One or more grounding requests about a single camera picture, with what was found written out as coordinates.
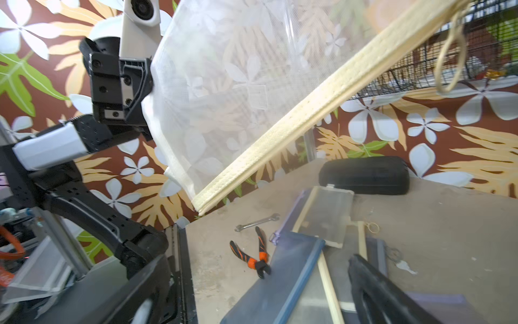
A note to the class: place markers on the purple mesh pouch centre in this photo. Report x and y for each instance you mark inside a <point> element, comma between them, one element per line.
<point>448,308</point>

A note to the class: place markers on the black hard zipper case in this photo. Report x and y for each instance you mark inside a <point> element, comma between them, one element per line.
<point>385,175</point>

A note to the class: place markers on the silver open-end wrench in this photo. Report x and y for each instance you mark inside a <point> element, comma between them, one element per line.
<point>273,217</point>

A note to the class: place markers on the cream mesh pencil pouch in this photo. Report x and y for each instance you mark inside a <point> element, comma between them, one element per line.
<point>236,82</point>

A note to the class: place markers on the purple mesh pouch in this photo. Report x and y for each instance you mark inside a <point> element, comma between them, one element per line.
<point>448,308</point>
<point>291,217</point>

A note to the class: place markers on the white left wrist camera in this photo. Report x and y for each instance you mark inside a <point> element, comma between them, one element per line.
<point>141,34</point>

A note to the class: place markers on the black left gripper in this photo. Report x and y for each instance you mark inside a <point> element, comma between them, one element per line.
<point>118,87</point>

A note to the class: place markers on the purple mesh pouch left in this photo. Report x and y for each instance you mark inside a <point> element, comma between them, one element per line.
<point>291,217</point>

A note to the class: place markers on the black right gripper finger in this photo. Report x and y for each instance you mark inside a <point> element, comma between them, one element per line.
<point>378,300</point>

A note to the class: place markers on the blue mesh pencil pouch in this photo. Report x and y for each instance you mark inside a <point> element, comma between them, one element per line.
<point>272,299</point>

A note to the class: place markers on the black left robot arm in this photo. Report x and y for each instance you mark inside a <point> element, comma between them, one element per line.
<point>42,174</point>

